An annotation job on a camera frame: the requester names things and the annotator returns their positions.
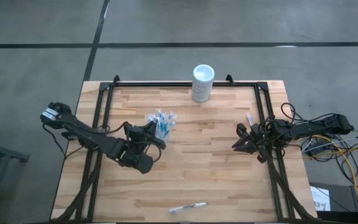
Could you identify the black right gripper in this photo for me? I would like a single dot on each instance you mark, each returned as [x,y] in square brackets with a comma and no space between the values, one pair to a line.
[263,135]

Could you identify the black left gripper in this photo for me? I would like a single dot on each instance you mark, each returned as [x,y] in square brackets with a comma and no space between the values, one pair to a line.
[138,138]

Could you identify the clear acrylic organizer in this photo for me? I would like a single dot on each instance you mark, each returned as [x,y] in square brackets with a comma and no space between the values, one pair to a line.
[166,138]

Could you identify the purple white toothbrush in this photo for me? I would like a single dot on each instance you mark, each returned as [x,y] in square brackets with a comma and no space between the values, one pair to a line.
[188,207]

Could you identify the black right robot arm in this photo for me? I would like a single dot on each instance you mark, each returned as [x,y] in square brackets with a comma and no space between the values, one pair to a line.
[309,127]

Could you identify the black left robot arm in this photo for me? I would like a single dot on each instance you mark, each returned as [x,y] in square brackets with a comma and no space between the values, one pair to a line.
[89,133]

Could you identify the white wipes canister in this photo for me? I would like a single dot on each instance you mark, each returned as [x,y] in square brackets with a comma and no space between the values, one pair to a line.
[203,84]

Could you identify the white paper label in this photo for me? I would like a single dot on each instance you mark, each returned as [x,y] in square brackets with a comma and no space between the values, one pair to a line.
[320,199]

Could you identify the black box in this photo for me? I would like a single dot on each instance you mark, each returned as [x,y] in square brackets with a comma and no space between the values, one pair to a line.
[343,196]

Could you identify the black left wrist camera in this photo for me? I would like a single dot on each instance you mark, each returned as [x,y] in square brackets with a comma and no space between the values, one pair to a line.
[143,165]

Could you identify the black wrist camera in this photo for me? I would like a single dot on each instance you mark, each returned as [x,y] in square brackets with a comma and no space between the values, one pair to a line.
[281,125]
[143,165]

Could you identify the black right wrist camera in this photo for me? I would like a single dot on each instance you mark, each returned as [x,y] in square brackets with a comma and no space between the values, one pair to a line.
[281,125]

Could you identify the black aluminium table frame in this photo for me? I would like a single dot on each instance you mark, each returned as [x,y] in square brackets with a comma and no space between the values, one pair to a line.
[228,84]

